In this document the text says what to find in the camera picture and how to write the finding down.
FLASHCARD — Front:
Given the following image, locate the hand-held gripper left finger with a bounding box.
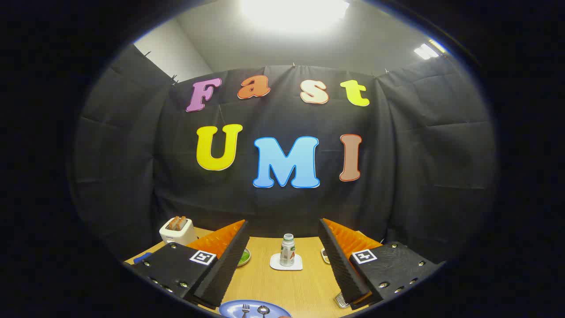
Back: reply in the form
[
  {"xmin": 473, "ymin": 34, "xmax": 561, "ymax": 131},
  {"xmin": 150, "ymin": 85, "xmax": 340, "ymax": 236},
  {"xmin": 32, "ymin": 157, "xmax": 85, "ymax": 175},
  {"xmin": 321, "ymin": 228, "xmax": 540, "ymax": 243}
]
[{"xmin": 132, "ymin": 220, "xmax": 250, "ymax": 310}]

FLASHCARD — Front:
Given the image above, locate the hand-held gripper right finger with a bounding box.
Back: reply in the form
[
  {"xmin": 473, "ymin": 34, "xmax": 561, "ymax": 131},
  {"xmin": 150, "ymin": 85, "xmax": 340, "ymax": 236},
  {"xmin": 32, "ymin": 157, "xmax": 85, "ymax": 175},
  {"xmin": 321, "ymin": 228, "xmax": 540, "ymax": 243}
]
[{"xmin": 319, "ymin": 218, "xmax": 446, "ymax": 310}]

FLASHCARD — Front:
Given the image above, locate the blue round plate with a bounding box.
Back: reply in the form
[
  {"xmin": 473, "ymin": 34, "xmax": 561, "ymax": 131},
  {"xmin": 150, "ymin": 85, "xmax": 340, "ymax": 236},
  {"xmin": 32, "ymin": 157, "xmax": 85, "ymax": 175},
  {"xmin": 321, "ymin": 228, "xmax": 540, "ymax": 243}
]
[{"xmin": 219, "ymin": 300, "xmax": 293, "ymax": 318}]

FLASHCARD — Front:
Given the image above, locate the white square coaster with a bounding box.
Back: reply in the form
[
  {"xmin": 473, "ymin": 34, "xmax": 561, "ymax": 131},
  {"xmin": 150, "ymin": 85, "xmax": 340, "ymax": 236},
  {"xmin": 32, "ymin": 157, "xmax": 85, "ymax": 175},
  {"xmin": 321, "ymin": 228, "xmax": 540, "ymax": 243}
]
[{"xmin": 270, "ymin": 253, "xmax": 304, "ymax": 271}]

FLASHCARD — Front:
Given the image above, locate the small white drink bottle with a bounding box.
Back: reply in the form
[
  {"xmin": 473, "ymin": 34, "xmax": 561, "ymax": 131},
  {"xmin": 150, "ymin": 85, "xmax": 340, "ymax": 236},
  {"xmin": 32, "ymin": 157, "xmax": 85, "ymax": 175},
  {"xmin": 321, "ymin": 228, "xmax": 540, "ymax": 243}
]
[{"xmin": 280, "ymin": 234, "xmax": 295, "ymax": 267}]

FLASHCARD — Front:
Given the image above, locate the white toaster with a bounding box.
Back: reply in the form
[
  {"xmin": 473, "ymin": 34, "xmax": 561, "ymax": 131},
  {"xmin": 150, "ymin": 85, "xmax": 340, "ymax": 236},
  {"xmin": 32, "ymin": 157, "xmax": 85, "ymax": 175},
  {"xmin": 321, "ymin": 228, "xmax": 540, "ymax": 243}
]
[{"xmin": 159, "ymin": 216, "xmax": 198, "ymax": 246}]

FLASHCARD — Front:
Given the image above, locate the black backdrop cloth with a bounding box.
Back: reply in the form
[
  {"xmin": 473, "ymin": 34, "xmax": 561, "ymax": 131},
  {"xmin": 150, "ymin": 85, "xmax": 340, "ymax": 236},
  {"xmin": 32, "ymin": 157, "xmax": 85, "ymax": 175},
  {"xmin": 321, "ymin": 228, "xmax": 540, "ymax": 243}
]
[{"xmin": 73, "ymin": 44, "xmax": 497, "ymax": 265}]

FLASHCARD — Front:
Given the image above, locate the small ceiling light panel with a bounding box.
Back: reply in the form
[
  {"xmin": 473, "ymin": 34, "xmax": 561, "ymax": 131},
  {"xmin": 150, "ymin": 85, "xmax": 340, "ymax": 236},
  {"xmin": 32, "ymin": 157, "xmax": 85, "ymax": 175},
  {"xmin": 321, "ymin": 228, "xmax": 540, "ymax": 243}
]
[{"xmin": 414, "ymin": 40, "xmax": 446, "ymax": 60}]

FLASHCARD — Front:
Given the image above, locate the large ceiling light panel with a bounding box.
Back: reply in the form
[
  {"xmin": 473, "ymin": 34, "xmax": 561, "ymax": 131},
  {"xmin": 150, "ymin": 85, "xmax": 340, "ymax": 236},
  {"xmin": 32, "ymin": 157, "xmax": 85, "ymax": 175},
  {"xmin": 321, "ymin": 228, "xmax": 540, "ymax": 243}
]
[{"xmin": 238, "ymin": 0, "xmax": 351, "ymax": 34}]

